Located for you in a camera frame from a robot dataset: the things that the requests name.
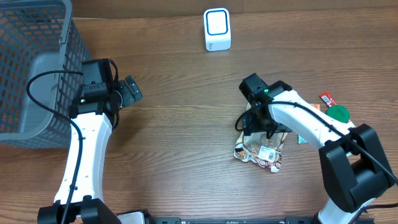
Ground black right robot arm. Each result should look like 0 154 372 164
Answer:
234 73 397 223

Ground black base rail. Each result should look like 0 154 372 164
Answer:
116 210 376 224

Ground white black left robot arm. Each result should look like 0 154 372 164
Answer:
37 59 151 223

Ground white barcode scanner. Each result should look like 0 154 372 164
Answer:
203 7 231 52

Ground grey plastic mesh basket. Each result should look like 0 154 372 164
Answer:
1 0 92 148

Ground green lid jar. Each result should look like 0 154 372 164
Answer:
326 105 350 123

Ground white snack wrapper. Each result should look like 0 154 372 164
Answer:
233 102 289 174

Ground teal tissue packet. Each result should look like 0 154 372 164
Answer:
298 136 307 144

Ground red snack bar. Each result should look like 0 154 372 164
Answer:
320 91 337 108

